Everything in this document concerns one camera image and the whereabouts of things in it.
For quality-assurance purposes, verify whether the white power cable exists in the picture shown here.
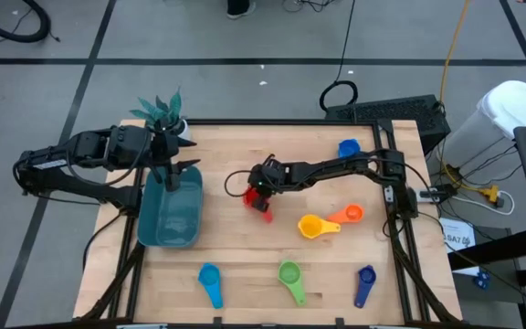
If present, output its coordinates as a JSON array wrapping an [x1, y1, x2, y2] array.
[[449, 188, 516, 217]]

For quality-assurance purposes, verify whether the small blue object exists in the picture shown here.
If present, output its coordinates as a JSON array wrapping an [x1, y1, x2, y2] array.
[[472, 269, 493, 292]]

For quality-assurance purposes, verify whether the white power strip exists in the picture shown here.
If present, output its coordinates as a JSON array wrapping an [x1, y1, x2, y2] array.
[[415, 186, 447, 205]]

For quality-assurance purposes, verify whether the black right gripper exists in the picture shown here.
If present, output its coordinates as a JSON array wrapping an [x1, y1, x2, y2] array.
[[247, 157, 288, 215]]

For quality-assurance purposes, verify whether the teal plastic basket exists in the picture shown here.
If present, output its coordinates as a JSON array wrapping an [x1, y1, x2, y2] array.
[[136, 164, 205, 249]]

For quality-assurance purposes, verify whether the yellow hanging cable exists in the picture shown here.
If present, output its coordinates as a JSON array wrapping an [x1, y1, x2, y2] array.
[[439, 0, 488, 193]]

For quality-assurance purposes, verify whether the white plant pot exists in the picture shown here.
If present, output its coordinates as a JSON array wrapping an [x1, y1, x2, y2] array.
[[171, 119, 193, 143]]

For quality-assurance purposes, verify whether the red measuring cup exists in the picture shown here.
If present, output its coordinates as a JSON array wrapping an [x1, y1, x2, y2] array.
[[243, 185, 275, 224]]

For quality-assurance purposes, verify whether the green measuring cup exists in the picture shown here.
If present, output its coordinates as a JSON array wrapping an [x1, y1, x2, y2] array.
[[277, 260, 308, 307]]

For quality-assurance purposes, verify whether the thick black hose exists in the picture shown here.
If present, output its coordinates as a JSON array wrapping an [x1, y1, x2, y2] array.
[[0, 0, 52, 45]]

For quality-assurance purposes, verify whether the dark blue measuring cup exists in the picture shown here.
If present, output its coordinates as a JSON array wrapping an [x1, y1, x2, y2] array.
[[353, 264, 377, 310]]

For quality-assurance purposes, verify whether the artificial green plant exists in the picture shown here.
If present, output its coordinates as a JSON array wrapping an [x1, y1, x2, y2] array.
[[129, 87, 184, 132]]

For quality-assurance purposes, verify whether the light blue measuring cup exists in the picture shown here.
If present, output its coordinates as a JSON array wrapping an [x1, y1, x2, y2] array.
[[197, 262, 225, 310]]

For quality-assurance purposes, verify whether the white plastic bin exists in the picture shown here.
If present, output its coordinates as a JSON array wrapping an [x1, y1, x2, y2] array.
[[436, 80, 526, 180]]

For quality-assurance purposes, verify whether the person's shoe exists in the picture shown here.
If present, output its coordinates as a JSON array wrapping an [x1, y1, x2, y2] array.
[[226, 0, 258, 21]]

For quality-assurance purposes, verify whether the white paper sheet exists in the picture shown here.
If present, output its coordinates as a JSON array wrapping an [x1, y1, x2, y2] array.
[[437, 217, 481, 278]]

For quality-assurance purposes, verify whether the orange measuring cup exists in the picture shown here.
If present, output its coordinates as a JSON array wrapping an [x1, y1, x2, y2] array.
[[326, 204, 365, 225]]

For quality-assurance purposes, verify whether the yellow plug adapter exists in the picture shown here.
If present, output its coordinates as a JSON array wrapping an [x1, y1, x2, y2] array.
[[479, 184, 501, 205]]

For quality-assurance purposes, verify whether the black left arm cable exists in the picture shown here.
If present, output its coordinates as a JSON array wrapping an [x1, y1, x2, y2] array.
[[65, 131, 153, 187]]

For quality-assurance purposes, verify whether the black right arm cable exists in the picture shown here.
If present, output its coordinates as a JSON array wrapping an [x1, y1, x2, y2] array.
[[223, 169, 256, 199]]

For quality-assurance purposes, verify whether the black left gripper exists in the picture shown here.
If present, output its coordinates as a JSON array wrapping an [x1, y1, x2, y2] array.
[[148, 129, 202, 175]]

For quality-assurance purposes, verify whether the yellow measuring cup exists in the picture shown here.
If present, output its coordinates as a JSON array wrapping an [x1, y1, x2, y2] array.
[[297, 214, 342, 240]]

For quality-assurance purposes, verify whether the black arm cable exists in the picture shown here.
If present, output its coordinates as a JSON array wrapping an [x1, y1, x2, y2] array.
[[65, 131, 153, 187], [223, 169, 256, 199]]

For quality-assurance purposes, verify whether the black hanging cable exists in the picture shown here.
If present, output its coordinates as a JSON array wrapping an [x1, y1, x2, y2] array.
[[319, 0, 359, 113]]

